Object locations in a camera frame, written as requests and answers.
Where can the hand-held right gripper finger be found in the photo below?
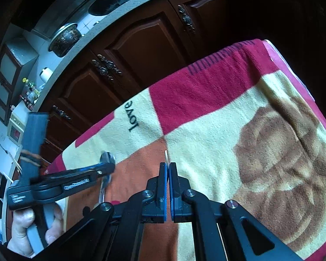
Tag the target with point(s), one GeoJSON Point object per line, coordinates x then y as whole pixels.
{"type": "Point", "coordinates": [166, 195]}
{"type": "Point", "coordinates": [171, 195]}

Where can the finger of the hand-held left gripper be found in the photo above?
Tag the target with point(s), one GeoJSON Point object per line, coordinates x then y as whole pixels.
{"type": "Point", "coordinates": [57, 187]}

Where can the white chopstick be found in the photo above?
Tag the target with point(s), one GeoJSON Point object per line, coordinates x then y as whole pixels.
{"type": "Point", "coordinates": [166, 157]}

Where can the small metal spoon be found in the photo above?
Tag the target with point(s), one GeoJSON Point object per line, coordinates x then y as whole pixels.
{"type": "Point", "coordinates": [106, 157]}

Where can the person's left hand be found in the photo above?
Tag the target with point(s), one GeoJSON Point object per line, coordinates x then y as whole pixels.
{"type": "Point", "coordinates": [20, 228]}

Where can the wooden chopsticks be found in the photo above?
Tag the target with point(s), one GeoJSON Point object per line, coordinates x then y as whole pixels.
{"type": "Point", "coordinates": [17, 163]}

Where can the beige appliance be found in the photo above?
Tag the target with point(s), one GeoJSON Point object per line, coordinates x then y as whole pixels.
{"type": "Point", "coordinates": [16, 132]}

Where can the group of condiment bottles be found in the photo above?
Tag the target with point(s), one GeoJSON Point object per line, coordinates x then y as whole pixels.
{"type": "Point", "coordinates": [31, 89]}

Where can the printed fleece blanket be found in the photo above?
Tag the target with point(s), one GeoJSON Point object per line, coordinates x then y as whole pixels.
{"type": "Point", "coordinates": [220, 100]}

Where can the white cup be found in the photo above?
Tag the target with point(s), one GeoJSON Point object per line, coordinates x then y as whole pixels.
{"type": "Point", "coordinates": [46, 74]}

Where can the grey kitchen countertop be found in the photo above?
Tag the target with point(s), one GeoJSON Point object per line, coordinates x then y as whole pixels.
{"type": "Point", "coordinates": [57, 73]}

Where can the dark metal pot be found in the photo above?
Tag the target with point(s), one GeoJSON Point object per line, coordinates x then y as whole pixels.
{"type": "Point", "coordinates": [66, 39]}

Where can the dark wooden kitchen cabinet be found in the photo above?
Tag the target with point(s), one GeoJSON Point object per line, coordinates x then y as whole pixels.
{"type": "Point", "coordinates": [152, 38]}

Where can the wall cupboard with glass doors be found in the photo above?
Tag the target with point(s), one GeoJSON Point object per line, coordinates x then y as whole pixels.
{"type": "Point", "coordinates": [2, 87]}

